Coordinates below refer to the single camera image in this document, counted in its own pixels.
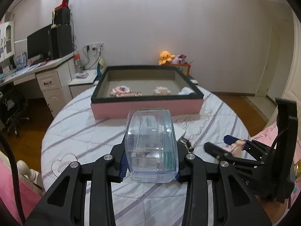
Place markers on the black computer tower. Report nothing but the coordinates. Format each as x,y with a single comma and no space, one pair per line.
61,41

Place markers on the black speaker box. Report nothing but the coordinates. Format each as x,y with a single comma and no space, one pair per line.
61,16

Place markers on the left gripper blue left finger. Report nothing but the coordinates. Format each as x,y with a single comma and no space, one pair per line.
123,167

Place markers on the black computer monitor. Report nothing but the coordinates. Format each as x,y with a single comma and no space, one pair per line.
38,45

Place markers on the black eiffel tower model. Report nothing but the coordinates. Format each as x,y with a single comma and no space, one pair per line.
187,144

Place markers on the pink white block toy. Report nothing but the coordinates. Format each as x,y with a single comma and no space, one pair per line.
159,90

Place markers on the red toy storage box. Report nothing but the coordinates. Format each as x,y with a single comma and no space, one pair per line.
184,68

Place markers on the clear plastic box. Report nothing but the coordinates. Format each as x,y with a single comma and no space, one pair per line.
150,146

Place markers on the white small box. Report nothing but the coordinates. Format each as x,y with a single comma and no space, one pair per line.
179,132

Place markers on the black office chair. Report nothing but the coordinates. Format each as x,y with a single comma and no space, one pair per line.
13,109

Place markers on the orange octopus plush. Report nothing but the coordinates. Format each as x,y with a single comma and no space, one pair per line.
165,57

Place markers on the white small side cabinet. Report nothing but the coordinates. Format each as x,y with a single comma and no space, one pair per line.
78,85

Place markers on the blue yellow snack bag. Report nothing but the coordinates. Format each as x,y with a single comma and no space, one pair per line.
100,67

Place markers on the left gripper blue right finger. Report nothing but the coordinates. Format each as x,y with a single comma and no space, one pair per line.
178,176

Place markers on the white wall cabinet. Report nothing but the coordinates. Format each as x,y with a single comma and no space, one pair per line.
7,40

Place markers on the white desk with drawers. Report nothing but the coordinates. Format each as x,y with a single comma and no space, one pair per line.
53,78

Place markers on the pink black storage tray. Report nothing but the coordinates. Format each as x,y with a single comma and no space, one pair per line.
144,79

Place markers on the red paper bag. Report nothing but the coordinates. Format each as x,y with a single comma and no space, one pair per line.
61,4

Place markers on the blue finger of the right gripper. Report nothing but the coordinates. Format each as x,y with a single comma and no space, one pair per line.
218,153
230,140

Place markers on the purple plush toy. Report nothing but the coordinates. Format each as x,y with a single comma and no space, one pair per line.
179,59

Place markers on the wall power socket strip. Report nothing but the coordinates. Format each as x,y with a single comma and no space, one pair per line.
95,45

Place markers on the striped white tablecloth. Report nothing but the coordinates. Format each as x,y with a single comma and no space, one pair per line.
75,135

